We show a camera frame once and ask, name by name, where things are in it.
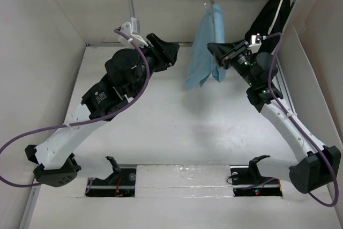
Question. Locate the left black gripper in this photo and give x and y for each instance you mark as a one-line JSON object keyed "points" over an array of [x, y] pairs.
{"points": [[164, 53]]}

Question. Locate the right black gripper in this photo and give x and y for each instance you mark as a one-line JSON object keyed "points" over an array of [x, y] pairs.
{"points": [[226, 52]]}

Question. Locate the light blue trousers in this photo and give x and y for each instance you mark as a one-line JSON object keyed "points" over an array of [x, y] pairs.
{"points": [[203, 64]]}

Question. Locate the grey plastic hanger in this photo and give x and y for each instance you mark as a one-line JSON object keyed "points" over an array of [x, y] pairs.
{"points": [[208, 5]]}

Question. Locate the white plastic hanger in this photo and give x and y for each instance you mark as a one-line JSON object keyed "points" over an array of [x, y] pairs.
{"points": [[275, 17]]}

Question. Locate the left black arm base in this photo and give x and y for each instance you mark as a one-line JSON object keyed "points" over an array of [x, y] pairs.
{"points": [[122, 185]]}

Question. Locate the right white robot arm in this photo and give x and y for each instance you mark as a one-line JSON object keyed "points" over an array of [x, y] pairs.
{"points": [[316, 164]]}

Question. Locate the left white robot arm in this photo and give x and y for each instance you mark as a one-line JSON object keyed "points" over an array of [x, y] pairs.
{"points": [[126, 78]]}

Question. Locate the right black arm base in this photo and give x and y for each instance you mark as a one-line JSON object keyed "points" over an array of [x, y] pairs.
{"points": [[246, 183]]}

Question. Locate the black hanging garment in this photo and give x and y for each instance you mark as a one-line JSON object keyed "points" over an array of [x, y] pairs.
{"points": [[266, 16]]}

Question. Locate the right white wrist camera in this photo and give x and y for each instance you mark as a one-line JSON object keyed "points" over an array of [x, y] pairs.
{"points": [[256, 42]]}

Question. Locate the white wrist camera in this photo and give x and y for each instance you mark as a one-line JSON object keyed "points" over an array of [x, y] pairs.
{"points": [[256, 42], [131, 29]]}

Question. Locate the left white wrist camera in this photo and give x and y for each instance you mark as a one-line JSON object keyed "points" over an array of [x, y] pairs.
{"points": [[131, 29]]}

